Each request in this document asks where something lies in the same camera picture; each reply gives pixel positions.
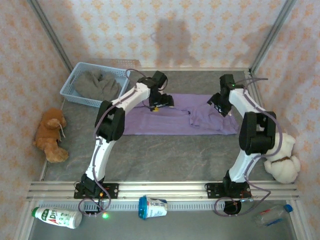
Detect white bottle green cap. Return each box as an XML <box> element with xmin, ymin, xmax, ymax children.
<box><xmin>30</xmin><ymin>206</ymin><xmax>83</xmax><ymax>230</ymax></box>

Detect aluminium mounting rail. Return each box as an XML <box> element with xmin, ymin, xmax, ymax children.
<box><xmin>26</xmin><ymin>181</ymin><xmax>300</xmax><ymax>202</ymax></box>

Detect grey knit trousers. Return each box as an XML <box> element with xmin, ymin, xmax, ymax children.
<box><xmin>73</xmin><ymin>69</ymin><xmax>123</xmax><ymax>101</ymax></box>

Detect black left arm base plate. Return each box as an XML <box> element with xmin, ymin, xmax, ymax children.
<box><xmin>73</xmin><ymin>183</ymin><xmax>119</xmax><ymax>200</ymax></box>

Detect brown teddy bear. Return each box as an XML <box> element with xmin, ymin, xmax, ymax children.
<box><xmin>33</xmin><ymin>107</ymin><xmax>70</xmax><ymax>164</ymax></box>

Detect light blue plastic basket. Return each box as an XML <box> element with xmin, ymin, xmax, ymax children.
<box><xmin>60</xmin><ymin>61</ymin><xmax>131</xmax><ymax>108</ymax></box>

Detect white cup blue lid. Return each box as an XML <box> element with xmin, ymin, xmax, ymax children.
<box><xmin>138</xmin><ymin>195</ymin><xmax>168</xmax><ymax>220</ymax></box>

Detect white teddy bear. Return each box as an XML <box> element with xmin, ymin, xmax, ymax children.
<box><xmin>263</xmin><ymin>133</ymin><xmax>302</xmax><ymax>185</ymax></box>

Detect aluminium frame post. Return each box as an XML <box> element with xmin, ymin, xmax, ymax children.
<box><xmin>249</xmin><ymin>0</ymin><xmax>300</xmax><ymax>75</ymax></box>
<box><xmin>26</xmin><ymin>0</ymin><xmax>75</xmax><ymax>75</ymax></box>

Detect black round cable grommet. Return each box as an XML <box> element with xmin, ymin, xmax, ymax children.
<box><xmin>223</xmin><ymin>199</ymin><xmax>243</xmax><ymax>216</ymax></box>

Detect purple t-shirt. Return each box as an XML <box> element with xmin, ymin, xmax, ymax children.
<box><xmin>122</xmin><ymin>93</ymin><xmax>240</xmax><ymax>136</ymax></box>

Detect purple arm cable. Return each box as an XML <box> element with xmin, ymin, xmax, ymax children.
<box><xmin>77</xmin><ymin>68</ymin><xmax>149</xmax><ymax>217</ymax></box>
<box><xmin>214</xmin><ymin>77</ymin><xmax>285</xmax><ymax>217</ymax></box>

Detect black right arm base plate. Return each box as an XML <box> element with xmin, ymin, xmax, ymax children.
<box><xmin>204</xmin><ymin>182</ymin><xmax>252</xmax><ymax>200</ymax></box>

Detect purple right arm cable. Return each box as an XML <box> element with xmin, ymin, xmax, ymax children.
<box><xmin>214</xmin><ymin>77</ymin><xmax>285</xmax><ymax>217</ymax></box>

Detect clear bottle blue cap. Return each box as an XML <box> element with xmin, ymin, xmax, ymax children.
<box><xmin>254</xmin><ymin>204</ymin><xmax>293</xmax><ymax>228</ymax></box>

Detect slotted grey cable duct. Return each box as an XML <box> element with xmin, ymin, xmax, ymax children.
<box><xmin>78</xmin><ymin>201</ymin><xmax>226</xmax><ymax>211</ymax></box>

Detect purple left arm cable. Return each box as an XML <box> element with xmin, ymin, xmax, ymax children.
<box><xmin>77</xmin><ymin>68</ymin><xmax>149</xmax><ymax>217</ymax></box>

